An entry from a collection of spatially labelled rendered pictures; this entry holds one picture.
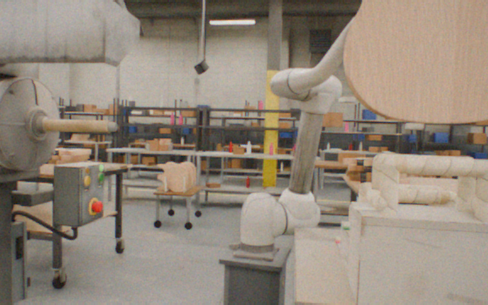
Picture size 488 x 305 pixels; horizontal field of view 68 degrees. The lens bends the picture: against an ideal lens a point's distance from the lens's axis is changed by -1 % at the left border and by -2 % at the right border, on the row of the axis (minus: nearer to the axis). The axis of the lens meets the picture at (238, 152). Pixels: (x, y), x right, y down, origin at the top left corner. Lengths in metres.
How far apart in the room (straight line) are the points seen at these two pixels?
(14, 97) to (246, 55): 11.38
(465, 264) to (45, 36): 0.96
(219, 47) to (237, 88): 1.49
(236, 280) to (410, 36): 1.23
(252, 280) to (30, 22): 1.24
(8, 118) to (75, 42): 0.28
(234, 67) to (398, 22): 11.55
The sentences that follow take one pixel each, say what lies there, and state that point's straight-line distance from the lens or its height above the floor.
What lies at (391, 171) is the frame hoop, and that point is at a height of 1.18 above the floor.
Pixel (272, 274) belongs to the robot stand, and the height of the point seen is 0.66.
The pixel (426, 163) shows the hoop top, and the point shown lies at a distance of 0.73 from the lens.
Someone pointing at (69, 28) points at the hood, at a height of 1.46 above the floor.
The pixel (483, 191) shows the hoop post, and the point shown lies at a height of 1.16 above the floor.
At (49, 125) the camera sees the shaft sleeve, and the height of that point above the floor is 1.25.
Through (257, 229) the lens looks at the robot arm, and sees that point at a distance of 1.62.
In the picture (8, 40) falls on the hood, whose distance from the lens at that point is 1.00.
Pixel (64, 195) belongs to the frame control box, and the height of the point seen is 1.02.
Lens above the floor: 1.24
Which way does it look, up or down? 3 degrees down
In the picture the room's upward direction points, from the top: 2 degrees clockwise
